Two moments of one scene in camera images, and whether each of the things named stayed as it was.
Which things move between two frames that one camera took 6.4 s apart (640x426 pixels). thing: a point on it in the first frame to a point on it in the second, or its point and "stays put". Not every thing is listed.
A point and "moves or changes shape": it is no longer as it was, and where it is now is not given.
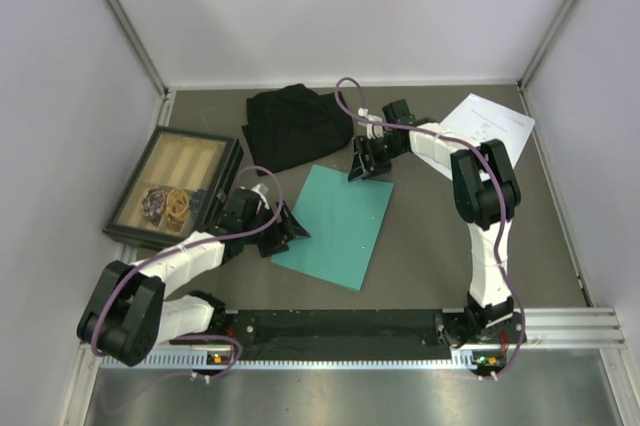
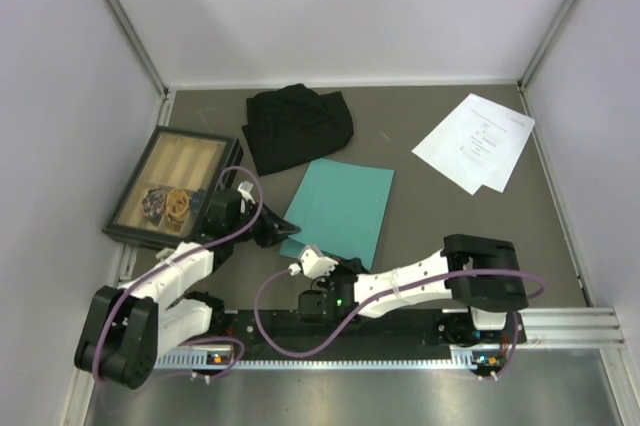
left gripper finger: x=294 y=228 to x=277 y=222
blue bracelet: x=197 y=200 stays put
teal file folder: x=342 y=218 moves or changes shape
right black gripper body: x=388 y=144 to x=344 y=268
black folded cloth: x=292 y=124 stays put
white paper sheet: x=480 y=121 stays put
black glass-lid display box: x=175 y=186 stays put
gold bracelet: x=176 y=209 stays put
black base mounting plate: x=347 y=333 stays put
